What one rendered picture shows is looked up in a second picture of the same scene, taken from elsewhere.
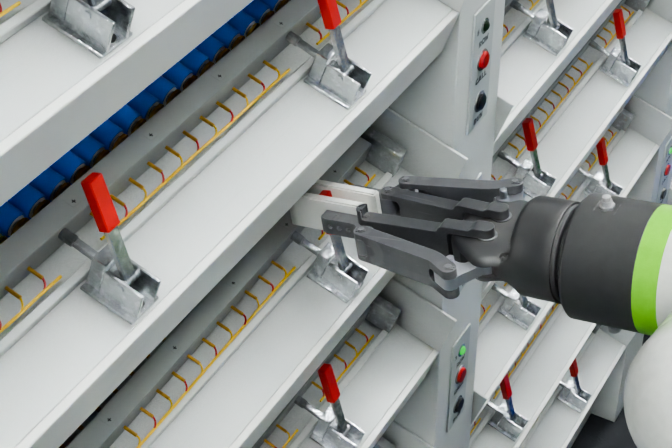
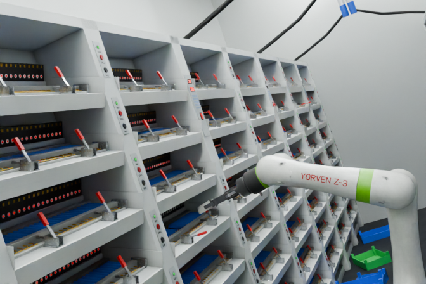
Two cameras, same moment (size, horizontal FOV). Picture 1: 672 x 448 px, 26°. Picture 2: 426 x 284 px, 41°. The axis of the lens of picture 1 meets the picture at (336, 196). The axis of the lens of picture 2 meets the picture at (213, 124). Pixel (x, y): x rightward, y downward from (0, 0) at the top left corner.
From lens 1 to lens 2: 146 cm
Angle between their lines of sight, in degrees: 41
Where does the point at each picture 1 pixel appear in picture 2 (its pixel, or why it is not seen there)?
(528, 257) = (239, 184)
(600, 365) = not seen: outside the picture
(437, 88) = (218, 193)
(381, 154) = (213, 212)
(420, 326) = (238, 254)
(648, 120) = (285, 248)
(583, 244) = (246, 175)
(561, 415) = not seen: outside the picture
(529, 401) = not seen: outside the picture
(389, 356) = (234, 261)
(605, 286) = (252, 178)
